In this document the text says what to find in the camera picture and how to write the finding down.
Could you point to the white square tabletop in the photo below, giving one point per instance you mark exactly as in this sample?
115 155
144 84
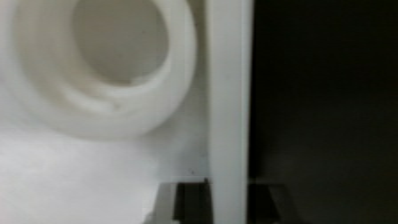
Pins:
122 107

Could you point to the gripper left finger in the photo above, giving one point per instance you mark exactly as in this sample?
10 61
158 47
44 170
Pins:
181 204

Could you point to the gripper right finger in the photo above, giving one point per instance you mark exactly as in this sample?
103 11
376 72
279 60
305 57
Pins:
272 209

